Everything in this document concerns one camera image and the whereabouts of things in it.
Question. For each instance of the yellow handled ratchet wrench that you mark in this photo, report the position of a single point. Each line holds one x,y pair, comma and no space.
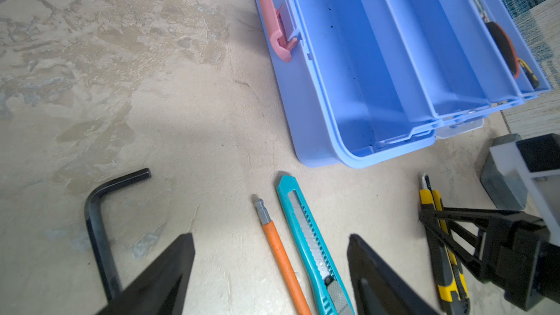
530,75

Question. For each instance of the blue white plastic toolbox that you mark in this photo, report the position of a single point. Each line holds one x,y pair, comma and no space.
364,81

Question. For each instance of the black handled ratchet wrench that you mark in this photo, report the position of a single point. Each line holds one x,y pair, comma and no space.
501,39

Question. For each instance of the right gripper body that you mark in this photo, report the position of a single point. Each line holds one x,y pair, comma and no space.
510,249

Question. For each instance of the orange handled hex key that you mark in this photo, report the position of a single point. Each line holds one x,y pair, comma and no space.
283,262

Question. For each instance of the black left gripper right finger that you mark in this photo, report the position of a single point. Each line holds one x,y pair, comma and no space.
377,288

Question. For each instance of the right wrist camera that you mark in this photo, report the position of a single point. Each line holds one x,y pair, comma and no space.
536,162

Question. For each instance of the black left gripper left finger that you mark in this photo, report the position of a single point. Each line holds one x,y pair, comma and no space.
162,287

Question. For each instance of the teal utility knife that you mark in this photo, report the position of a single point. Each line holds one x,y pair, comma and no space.
330,295

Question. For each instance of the black hex key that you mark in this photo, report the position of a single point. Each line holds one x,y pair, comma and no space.
96,230

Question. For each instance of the grey sponge block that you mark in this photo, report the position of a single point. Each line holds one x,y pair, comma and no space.
506,192

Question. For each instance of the yellow black utility knife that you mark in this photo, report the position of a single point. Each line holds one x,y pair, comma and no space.
447,270

